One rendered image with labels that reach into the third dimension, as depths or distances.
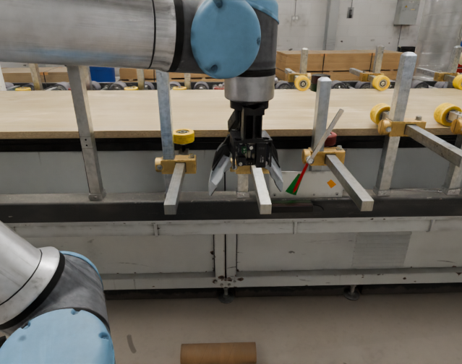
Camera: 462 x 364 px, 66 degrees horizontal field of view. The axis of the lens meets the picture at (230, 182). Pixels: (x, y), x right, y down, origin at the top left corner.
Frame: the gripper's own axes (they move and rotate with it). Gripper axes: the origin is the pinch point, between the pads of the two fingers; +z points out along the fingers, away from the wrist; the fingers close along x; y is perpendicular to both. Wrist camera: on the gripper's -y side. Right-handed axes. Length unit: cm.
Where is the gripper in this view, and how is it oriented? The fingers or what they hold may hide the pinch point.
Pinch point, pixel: (245, 192)
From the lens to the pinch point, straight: 74.9
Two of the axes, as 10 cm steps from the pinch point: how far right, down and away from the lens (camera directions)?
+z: 0.0, 9.1, 4.2
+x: 9.9, -0.5, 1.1
